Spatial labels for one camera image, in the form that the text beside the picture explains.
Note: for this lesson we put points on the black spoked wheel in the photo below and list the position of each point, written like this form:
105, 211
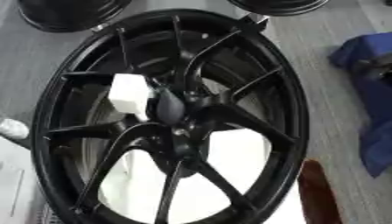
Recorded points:
265, 96

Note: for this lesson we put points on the white pin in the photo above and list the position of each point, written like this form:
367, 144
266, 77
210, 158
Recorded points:
127, 93

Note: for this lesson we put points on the black round wheel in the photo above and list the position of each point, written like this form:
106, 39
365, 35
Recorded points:
278, 5
66, 14

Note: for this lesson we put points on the reddish brown wooden object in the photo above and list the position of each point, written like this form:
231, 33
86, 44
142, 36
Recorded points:
316, 195

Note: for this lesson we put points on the blue bag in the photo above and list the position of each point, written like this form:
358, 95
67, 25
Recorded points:
375, 116

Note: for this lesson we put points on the white round object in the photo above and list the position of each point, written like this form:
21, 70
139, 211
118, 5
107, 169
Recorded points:
13, 129

